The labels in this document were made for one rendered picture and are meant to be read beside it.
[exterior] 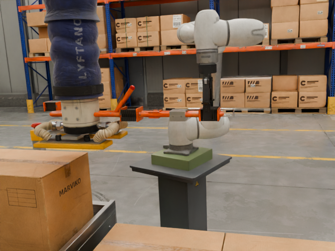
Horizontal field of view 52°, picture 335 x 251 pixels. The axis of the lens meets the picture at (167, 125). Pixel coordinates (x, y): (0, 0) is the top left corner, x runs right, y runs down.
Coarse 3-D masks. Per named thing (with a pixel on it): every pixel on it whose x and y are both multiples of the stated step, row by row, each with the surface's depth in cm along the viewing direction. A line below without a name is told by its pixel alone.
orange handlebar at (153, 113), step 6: (54, 114) 160; (60, 114) 159; (96, 114) 154; (102, 114) 154; (108, 114) 153; (114, 114) 152; (144, 114) 149; (150, 114) 148; (156, 114) 148; (162, 114) 147; (168, 114) 146; (186, 114) 144; (192, 114) 144; (222, 114) 142
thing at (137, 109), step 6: (126, 108) 156; (132, 108) 157; (138, 108) 150; (120, 114) 150; (126, 114) 150; (132, 114) 149; (138, 114) 149; (120, 120) 151; (126, 120) 150; (132, 120) 149; (138, 120) 150
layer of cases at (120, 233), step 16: (128, 224) 187; (112, 240) 171; (128, 240) 171; (144, 240) 170; (160, 240) 169; (176, 240) 169; (192, 240) 168; (208, 240) 167; (224, 240) 167; (240, 240) 166; (256, 240) 166; (272, 240) 165; (288, 240) 164; (304, 240) 164
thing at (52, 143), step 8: (56, 136) 153; (88, 136) 150; (40, 144) 151; (48, 144) 150; (56, 144) 149; (64, 144) 149; (72, 144) 148; (80, 144) 147; (88, 144) 146; (96, 144) 146; (104, 144) 145
